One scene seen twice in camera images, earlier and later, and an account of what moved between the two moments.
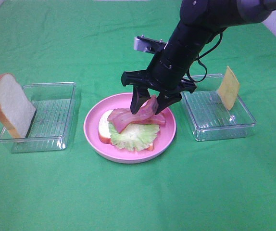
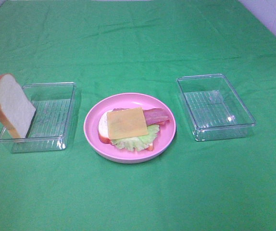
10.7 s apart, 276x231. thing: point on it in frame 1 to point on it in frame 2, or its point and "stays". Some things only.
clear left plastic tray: (50, 129) stays
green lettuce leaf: (137, 136) stays
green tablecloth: (240, 184) stays
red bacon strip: (120, 118) to (156, 116)
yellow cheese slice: (228, 90) to (126, 122)
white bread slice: (104, 130) stays
